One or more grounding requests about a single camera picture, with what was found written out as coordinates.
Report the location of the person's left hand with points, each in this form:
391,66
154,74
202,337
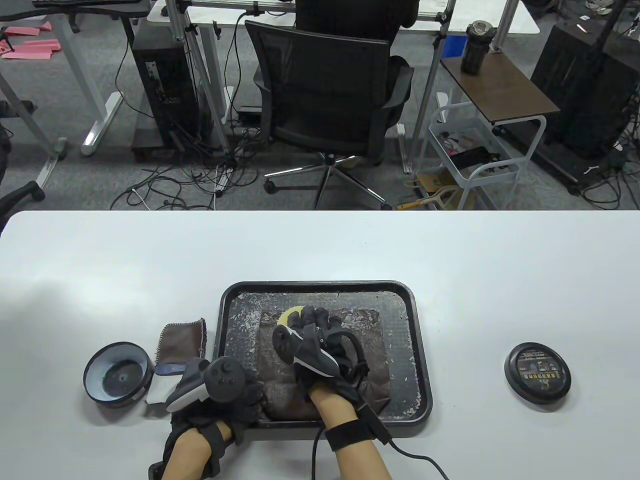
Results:
225,412

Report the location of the person's right hand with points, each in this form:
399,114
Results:
350,380

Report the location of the black round hand tracker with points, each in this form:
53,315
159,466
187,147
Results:
305,350
225,377

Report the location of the brown leather bag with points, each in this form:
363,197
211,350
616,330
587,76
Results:
375,350

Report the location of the black plastic tray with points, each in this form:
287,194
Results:
400,320

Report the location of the brown microfibre cloth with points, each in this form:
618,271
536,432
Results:
182,340

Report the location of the yellow round sponge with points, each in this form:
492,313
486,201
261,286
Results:
290,315

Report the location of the black leather care cream jar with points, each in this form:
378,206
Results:
117,375

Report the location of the black round jar lid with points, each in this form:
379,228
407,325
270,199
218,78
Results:
537,372

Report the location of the person's left forearm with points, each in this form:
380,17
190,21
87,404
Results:
187,457

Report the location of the person's right forearm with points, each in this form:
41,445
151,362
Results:
335,410

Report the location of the cardboard box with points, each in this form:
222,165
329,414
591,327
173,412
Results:
450,185

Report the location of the white power strip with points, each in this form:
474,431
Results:
222,180

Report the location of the white metal trolley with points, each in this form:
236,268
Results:
480,175

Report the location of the flat black device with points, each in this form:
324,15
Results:
472,157

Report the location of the black power adapter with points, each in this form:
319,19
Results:
249,115

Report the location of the black mesh office chair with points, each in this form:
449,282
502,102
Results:
325,75

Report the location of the brown wooden trolley top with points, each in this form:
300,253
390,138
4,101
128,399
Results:
500,85

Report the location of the black computer tower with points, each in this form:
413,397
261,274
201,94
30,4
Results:
165,85

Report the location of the white desk leg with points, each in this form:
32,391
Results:
30,125

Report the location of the blue box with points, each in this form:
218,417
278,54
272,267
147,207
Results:
455,46

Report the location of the black water bottle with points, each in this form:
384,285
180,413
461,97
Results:
475,50

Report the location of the black equipment case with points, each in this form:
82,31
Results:
585,90

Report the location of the dark desk with white legs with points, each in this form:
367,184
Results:
75,65

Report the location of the pink sheets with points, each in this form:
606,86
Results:
30,50

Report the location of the pink strip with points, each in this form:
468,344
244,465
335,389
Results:
25,31

